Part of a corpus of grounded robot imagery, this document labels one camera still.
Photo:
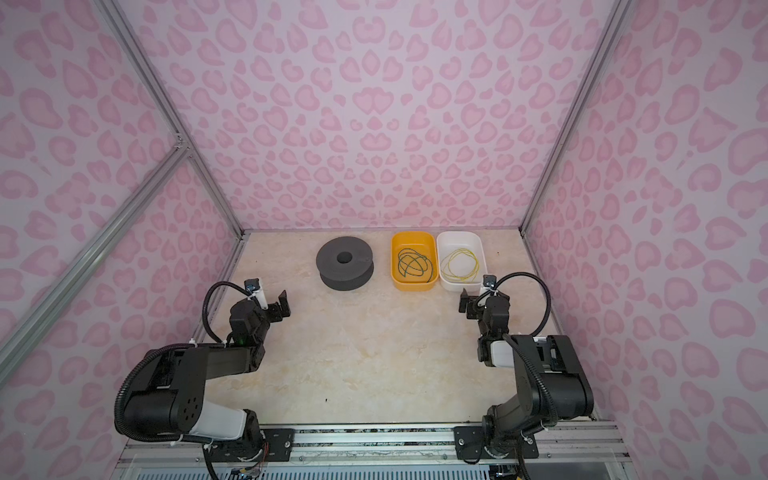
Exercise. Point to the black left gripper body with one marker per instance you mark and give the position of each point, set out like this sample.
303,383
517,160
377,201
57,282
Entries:
271,309

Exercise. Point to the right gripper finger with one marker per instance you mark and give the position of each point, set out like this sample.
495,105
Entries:
481,305
464,301

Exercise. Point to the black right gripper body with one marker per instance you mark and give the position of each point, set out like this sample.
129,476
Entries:
480,303

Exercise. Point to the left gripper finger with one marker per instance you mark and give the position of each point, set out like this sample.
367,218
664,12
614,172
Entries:
269,311
283,305

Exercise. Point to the dark grey cable spool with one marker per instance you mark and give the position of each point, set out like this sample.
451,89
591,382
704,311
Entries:
345,263

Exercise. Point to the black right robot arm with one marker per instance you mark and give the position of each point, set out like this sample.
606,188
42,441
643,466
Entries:
551,385

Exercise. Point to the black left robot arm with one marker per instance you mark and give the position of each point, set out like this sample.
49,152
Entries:
163,398

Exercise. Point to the white plastic bin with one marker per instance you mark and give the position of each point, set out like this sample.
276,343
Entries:
461,261

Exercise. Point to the yellow plastic bin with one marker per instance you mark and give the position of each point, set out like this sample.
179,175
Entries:
414,261

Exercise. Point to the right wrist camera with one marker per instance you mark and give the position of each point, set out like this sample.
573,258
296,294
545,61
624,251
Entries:
489,284

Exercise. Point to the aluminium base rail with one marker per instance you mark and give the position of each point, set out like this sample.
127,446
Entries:
582,449

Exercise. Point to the aluminium frame diagonal strut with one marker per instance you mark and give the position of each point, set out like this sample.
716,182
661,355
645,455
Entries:
39,319

